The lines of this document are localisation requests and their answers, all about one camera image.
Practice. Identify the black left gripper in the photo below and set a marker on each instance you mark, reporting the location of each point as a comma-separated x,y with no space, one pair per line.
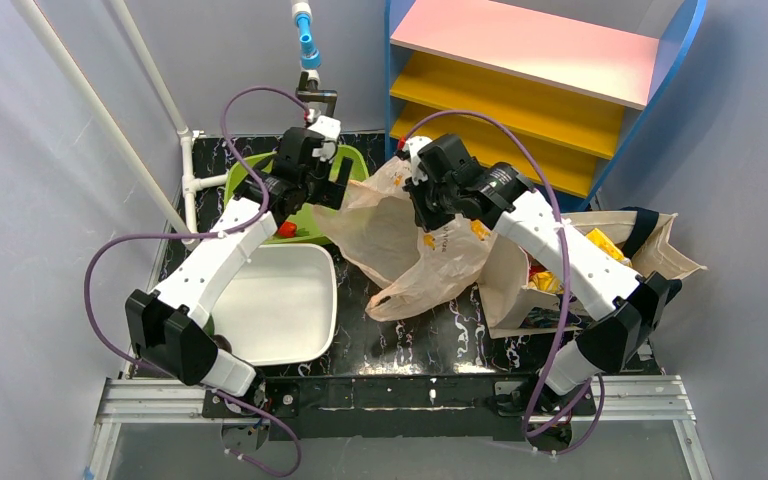
330,187

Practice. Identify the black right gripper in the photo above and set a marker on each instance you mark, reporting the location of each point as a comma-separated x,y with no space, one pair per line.
428,208

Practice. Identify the red toy chili pepper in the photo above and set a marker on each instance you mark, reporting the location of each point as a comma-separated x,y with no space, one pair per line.
287,230

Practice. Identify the banana print plastic bag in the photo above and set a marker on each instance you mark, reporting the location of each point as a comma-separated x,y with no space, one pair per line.
375,230

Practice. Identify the red snack packet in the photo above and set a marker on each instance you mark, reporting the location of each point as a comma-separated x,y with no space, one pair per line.
541,279

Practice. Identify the yellow snack packet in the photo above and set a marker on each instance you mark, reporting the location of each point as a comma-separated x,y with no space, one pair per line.
603,242

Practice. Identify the dark toy avocado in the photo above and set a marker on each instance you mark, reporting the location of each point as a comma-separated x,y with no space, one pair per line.
222,343

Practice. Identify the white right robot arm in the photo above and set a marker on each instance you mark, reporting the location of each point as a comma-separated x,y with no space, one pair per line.
625,306

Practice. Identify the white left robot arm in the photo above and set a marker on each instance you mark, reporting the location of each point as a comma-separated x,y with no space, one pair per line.
167,325

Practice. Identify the beige canvas tote bag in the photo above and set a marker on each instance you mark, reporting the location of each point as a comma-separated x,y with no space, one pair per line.
514,306

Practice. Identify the green plastic basin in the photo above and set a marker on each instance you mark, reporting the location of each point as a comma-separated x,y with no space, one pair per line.
306,227

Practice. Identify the white plastic basin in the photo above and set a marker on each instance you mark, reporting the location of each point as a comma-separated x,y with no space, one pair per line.
281,306

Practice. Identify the white pipe faucet stand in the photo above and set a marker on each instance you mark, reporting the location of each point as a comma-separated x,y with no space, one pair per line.
308,91

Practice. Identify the colourful wooden shelf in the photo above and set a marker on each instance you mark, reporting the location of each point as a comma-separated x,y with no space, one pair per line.
575,93

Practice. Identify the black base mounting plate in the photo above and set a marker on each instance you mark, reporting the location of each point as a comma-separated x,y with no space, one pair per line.
474,405

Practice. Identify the white diagonal pole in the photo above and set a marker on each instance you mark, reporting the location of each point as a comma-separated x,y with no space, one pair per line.
38,22

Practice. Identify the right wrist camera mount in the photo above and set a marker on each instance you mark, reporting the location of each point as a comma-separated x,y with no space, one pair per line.
408,149

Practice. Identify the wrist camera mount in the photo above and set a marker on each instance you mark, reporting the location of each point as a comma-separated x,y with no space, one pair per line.
408,149
328,130

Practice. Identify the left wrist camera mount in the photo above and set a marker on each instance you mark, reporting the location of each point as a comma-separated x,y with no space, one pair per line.
328,130

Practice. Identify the aluminium frame rail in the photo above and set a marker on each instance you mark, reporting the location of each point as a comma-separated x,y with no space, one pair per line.
137,401

